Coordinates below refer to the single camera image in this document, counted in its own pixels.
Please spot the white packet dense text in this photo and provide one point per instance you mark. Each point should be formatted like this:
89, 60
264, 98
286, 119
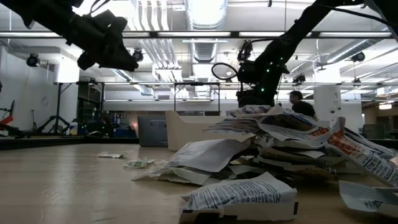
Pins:
236, 197

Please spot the dark shaded packet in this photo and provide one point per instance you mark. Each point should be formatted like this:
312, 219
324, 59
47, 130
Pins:
289, 122

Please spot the black ceiling spotlight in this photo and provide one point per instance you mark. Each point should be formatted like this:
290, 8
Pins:
138, 55
33, 60
358, 57
299, 79
244, 49

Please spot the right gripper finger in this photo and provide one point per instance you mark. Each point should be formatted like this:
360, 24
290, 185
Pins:
256, 99

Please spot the black aluminium table frame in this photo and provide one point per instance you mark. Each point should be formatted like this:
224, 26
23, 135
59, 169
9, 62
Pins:
46, 142

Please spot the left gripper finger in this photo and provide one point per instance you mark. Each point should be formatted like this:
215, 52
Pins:
121, 60
87, 60

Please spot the packet blue red print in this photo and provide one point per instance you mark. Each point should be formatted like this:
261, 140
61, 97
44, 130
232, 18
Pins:
250, 110

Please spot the black background robot arm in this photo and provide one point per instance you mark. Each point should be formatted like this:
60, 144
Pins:
55, 119

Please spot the white square column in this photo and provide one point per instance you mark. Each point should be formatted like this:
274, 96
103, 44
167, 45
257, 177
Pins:
326, 102

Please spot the black rectangular rig frame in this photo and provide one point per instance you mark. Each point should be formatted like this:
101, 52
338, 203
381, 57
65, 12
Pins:
196, 84

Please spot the white background bottle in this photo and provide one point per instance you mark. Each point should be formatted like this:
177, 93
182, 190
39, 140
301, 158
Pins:
73, 130

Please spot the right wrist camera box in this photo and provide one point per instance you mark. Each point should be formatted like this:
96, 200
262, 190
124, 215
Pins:
248, 73

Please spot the tall black rig frame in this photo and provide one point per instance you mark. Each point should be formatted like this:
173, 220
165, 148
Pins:
58, 102

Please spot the white packet fine text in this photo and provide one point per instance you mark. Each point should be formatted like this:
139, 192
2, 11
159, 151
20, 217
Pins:
289, 134

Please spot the dark translucent plastic bin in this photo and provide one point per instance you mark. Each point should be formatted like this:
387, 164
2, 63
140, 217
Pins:
152, 130

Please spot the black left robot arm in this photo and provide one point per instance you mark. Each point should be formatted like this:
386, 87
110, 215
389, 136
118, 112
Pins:
37, 12

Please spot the round ceiling air duct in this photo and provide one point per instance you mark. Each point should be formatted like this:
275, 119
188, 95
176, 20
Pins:
206, 14

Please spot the small plain white packet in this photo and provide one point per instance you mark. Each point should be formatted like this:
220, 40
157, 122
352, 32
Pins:
110, 155

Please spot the LED light bar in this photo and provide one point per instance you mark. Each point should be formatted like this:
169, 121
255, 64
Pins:
136, 34
194, 34
31, 34
354, 34
261, 34

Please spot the white packet small logo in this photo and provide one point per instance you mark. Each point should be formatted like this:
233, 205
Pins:
367, 196

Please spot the glowing wall lamp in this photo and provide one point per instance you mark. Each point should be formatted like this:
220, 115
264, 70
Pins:
385, 106

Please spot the person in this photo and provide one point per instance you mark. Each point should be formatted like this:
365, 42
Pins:
303, 107

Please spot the packet dark blue print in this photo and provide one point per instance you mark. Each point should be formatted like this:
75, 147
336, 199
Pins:
370, 146

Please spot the white plastic bin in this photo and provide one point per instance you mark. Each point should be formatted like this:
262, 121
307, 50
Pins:
183, 133

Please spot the green-print packet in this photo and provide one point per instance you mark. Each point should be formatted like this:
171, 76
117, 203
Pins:
138, 163

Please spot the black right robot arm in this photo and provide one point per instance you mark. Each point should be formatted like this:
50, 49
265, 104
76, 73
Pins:
303, 23

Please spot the black background machine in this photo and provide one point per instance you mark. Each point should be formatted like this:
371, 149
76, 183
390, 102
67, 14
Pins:
93, 130

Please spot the red background object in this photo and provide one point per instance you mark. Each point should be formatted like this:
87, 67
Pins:
7, 120

